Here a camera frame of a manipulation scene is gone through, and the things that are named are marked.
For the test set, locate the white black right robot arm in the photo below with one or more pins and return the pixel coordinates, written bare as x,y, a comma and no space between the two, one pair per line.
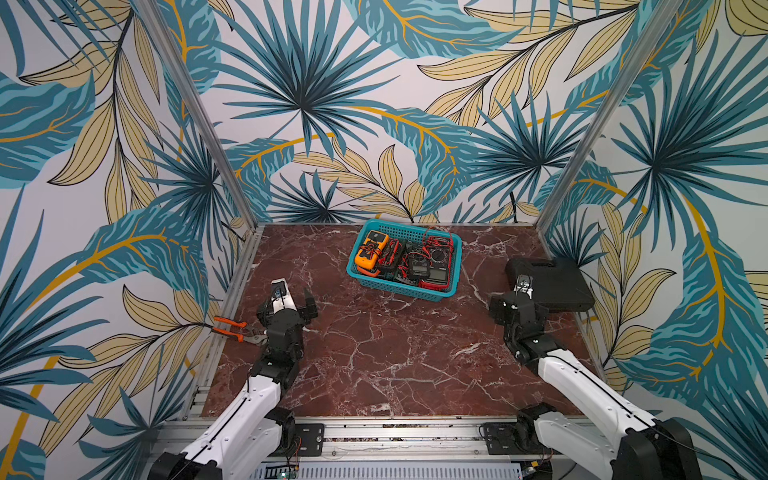
626,442

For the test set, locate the left corner metal post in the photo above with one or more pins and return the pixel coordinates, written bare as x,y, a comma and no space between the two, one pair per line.
171,55

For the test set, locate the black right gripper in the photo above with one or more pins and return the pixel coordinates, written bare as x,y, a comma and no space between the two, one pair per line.
501,305

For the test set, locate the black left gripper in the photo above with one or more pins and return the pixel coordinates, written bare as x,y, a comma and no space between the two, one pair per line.
305,318

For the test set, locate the corner metal post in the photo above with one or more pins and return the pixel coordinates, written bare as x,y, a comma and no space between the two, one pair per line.
647,40
171,55

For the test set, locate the green black multimeter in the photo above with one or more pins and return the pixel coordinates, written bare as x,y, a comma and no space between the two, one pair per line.
414,267

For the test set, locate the yellow multimeter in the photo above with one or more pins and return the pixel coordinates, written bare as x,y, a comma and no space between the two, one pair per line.
368,255

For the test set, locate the red black large multimeter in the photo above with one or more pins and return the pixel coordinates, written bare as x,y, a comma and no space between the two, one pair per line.
440,252

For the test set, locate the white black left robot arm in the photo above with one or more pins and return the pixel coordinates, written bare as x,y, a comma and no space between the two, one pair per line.
253,426

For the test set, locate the right corner metal post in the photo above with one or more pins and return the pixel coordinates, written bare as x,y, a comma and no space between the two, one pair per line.
647,40

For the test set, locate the teal plastic basket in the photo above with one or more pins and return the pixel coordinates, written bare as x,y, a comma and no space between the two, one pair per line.
413,238

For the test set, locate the small black red tester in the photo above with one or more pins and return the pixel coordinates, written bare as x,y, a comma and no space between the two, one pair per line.
390,259

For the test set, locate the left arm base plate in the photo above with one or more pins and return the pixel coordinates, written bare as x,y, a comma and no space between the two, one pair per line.
305,440

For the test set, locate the aluminium front rail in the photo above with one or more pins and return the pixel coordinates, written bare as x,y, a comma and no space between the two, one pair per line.
439,447

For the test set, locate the orange handled pliers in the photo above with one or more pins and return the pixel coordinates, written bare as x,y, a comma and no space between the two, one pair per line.
237,331

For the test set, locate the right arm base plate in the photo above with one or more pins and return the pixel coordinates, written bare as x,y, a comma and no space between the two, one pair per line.
505,438

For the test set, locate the black plastic tool case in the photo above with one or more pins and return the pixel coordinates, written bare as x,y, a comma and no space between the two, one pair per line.
556,284

